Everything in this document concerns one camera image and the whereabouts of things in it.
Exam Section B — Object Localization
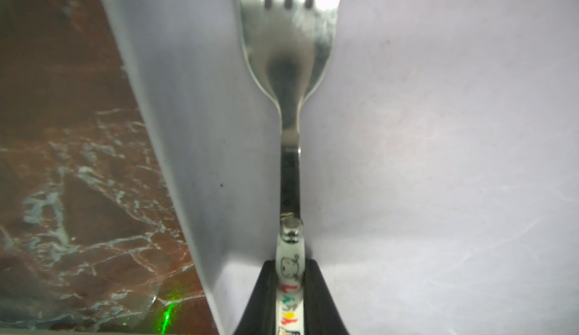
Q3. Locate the lilac placemat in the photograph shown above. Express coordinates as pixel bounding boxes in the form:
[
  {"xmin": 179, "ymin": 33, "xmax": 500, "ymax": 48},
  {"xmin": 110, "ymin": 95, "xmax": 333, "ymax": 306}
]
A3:
[{"xmin": 102, "ymin": 0, "xmax": 578, "ymax": 334}]

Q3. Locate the fork with white printed handle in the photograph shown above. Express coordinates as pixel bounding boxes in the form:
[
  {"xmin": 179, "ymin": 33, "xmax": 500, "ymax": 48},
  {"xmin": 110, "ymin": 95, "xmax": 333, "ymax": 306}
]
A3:
[{"xmin": 236, "ymin": 0, "xmax": 340, "ymax": 334}]

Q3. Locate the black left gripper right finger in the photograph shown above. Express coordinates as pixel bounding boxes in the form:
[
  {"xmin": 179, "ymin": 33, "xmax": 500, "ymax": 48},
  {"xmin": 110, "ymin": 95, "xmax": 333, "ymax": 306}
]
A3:
[{"xmin": 303, "ymin": 259, "xmax": 349, "ymax": 335}]

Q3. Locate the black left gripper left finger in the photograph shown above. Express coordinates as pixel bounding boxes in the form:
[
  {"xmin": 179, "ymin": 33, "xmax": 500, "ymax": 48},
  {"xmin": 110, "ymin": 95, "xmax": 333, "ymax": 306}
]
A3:
[{"xmin": 233, "ymin": 260, "xmax": 277, "ymax": 335}]

